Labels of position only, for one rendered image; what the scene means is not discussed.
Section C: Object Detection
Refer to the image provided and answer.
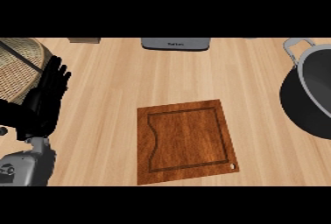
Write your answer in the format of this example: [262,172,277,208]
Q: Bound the grey appliance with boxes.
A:
[139,38,213,53]

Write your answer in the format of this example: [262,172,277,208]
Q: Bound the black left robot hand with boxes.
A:
[0,55,73,141]

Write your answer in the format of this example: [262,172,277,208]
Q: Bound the brown wooden cutting board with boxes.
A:
[136,99,241,186]

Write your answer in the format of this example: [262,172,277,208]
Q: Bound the small brown wooden block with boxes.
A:
[67,38,102,45]

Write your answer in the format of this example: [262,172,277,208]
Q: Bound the wicker basket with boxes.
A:
[0,38,55,106]

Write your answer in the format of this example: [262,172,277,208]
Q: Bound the dark grey metal pot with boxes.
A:
[278,38,331,140]

